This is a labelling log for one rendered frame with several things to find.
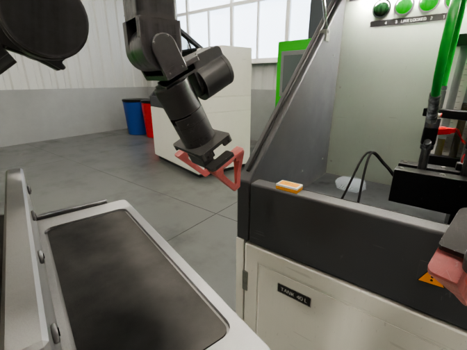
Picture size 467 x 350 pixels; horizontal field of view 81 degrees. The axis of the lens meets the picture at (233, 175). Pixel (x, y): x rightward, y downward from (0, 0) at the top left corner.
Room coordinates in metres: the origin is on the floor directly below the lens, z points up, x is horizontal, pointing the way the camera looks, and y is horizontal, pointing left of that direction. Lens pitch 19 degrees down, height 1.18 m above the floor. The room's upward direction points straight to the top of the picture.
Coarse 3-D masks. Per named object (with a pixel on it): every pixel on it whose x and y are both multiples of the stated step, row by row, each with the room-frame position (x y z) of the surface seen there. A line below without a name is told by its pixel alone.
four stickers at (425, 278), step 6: (420, 264) 0.38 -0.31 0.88; (426, 264) 0.38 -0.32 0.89; (420, 270) 0.38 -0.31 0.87; (426, 270) 0.38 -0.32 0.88; (420, 276) 0.38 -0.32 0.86; (426, 276) 0.38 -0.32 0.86; (426, 282) 0.37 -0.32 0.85; (432, 282) 0.37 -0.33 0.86; (438, 282) 0.37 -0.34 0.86; (444, 288) 0.36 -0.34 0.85
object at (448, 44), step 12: (456, 0) 0.48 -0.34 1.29; (456, 12) 0.47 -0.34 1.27; (456, 24) 0.75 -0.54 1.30; (444, 36) 0.47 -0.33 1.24; (456, 36) 0.76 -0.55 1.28; (444, 48) 0.47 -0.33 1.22; (444, 60) 0.47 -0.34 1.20; (444, 72) 0.48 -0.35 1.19; (432, 84) 0.50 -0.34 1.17; (444, 84) 0.77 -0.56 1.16; (432, 96) 0.51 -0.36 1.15
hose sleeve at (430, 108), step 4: (440, 96) 0.51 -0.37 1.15; (428, 100) 0.53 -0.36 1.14; (432, 100) 0.51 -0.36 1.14; (436, 100) 0.51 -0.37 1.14; (440, 100) 0.52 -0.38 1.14; (428, 104) 0.53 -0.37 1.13; (432, 104) 0.52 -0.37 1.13; (436, 104) 0.52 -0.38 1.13; (428, 108) 0.54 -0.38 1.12; (432, 108) 0.53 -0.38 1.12; (436, 108) 0.53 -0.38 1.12; (428, 112) 0.55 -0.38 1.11; (432, 112) 0.54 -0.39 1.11; (436, 112) 0.54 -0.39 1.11; (428, 116) 0.56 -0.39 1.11; (432, 116) 0.55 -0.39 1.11; (436, 116) 0.55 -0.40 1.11
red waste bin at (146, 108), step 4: (140, 100) 5.88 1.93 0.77; (144, 100) 5.88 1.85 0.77; (148, 100) 5.88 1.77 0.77; (144, 104) 5.77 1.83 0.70; (148, 104) 5.72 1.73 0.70; (144, 108) 5.78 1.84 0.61; (148, 108) 5.73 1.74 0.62; (144, 112) 5.81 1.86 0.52; (148, 112) 5.74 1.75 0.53; (144, 116) 5.83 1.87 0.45; (148, 116) 5.75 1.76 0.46; (144, 120) 5.88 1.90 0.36; (148, 120) 5.76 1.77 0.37; (148, 124) 5.78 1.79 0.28; (148, 128) 5.79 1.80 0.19; (152, 128) 5.75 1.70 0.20; (148, 132) 5.80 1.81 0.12; (152, 132) 5.76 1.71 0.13; (148, 136) 5.83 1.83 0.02; (152, 136) 5.77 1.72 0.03
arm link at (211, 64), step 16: (160, 48) 0.39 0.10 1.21; (176, 48) 0.41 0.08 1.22; (208, 48) 0.47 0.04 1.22; (160, 64) 0.39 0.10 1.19; (176, 64) 0.41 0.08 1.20; (192, 64) 0.45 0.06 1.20; (208, 64) 0.46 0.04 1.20; (224, 64) 0.47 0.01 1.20; (160, 80) 0.42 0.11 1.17; (208, 80) 0.45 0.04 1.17; (224, 80) 0.47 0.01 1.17; (208, 96) 0.46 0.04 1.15
